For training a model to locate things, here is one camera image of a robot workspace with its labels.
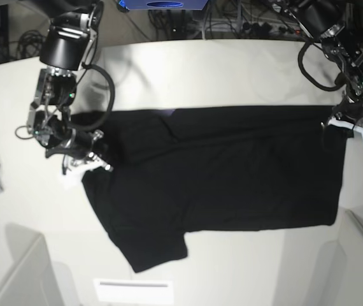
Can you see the grey partition panel right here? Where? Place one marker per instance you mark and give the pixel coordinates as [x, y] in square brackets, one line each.
[337, 277]

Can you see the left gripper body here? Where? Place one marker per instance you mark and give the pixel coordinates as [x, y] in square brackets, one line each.
[343, 48]

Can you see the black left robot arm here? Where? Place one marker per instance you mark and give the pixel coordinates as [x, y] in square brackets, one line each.
[323, 21]

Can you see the grey partition panel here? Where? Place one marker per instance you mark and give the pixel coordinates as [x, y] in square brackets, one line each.
[337, 277]
[34, 278]

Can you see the black T-shirt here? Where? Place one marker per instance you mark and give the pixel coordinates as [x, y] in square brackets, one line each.
[239, 168]

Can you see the white paper label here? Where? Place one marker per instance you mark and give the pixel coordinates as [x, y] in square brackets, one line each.
[149, 292]

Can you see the grey partition panel left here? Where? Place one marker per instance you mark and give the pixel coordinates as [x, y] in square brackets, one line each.
[34, 278]

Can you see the blue device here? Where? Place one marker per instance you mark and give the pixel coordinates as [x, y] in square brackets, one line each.
[164, 4]

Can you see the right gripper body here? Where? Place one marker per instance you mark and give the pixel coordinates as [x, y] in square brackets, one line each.
[49, 116]

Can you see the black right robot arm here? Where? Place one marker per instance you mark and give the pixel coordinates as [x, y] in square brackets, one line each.
[69, 47]

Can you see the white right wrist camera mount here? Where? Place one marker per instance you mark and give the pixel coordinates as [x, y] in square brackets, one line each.
[72, 175]

